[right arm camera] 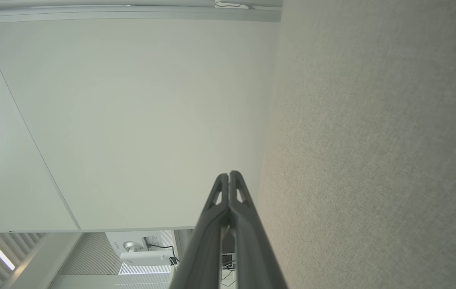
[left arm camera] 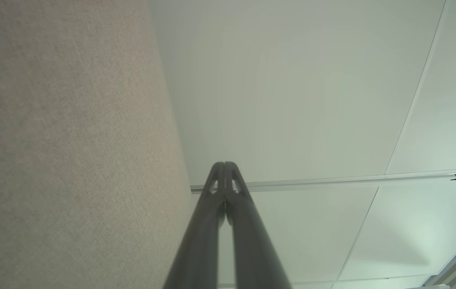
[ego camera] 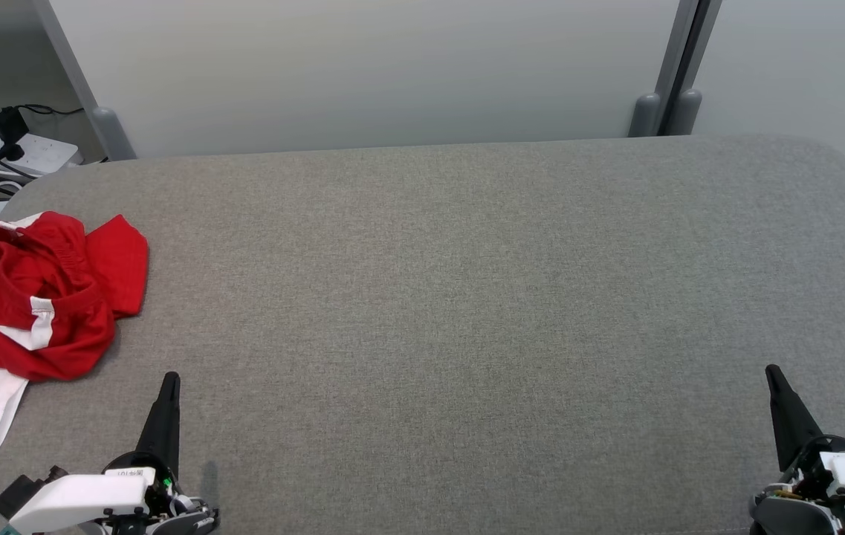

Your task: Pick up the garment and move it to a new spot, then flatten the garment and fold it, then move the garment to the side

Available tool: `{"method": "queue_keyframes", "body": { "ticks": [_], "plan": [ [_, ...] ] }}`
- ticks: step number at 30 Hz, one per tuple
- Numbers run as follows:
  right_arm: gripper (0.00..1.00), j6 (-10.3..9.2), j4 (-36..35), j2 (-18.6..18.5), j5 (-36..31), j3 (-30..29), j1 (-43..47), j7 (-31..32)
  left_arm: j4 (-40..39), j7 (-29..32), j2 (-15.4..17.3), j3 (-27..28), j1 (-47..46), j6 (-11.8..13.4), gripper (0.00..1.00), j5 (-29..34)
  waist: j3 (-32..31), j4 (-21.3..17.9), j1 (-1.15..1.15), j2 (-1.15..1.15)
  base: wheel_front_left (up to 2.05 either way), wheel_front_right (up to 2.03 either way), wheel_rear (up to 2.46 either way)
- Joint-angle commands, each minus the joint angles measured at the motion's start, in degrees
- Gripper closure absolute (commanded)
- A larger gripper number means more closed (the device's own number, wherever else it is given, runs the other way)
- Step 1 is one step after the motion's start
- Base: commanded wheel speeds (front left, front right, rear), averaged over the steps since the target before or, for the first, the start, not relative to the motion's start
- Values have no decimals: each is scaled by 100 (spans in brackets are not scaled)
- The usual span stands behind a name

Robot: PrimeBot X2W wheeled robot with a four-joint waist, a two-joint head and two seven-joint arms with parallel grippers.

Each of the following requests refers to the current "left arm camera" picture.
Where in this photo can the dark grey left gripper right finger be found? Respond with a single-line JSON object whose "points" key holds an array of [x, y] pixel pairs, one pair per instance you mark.
{"points": [[256, 257]]}

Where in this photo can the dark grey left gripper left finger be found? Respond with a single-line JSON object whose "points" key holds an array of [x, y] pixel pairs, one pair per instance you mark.
{"points": [[197, 249]]}

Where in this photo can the grey fabric sofa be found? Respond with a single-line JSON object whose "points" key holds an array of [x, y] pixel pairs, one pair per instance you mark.
{"points": [[63, 152]]}

